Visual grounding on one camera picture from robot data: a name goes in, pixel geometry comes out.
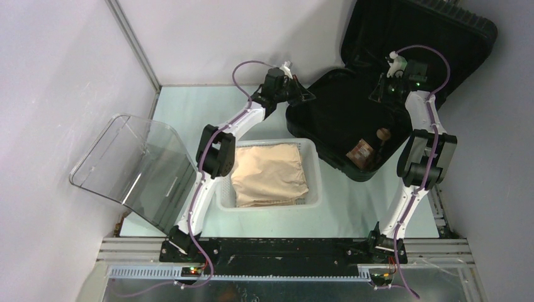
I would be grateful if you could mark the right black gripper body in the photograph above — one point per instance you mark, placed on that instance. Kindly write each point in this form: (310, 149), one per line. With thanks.
(391, 89)

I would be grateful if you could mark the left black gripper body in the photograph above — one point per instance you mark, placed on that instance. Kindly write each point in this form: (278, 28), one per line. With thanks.
(289, 92)

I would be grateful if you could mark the black ribbed hard-shell suitcase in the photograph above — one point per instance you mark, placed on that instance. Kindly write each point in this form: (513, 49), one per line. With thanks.
(358, 117)

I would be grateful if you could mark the beige cloth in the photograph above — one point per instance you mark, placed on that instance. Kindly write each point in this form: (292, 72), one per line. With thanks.
(268, 175)

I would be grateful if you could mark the white perforated plastic basket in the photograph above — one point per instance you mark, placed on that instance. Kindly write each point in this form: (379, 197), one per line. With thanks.
(225, 196)

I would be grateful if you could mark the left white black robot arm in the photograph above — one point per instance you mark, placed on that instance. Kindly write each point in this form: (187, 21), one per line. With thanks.
(217, 150)

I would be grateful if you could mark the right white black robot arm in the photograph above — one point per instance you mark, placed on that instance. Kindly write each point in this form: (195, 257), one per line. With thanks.
(424, 161)

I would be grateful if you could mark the round wooden brush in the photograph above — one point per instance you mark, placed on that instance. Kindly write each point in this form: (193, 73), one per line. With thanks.
(383, 135)

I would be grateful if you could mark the clear acrylic bin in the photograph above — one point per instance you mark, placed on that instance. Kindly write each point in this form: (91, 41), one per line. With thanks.
(140, 164)

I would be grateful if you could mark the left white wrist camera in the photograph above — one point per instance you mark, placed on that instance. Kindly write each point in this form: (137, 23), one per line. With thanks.
(286, 69)

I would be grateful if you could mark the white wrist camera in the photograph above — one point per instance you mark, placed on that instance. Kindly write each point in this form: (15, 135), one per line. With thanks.
(286, 69)
(397, 65)

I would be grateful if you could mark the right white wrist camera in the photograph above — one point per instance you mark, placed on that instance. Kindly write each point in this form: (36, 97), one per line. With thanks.
(397, 65)

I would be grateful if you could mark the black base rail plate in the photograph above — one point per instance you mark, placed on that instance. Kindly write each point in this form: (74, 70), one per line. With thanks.
(283, 257)

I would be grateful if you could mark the aluminium frame rail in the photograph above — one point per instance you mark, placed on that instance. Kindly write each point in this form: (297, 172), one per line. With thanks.
(139, 257)

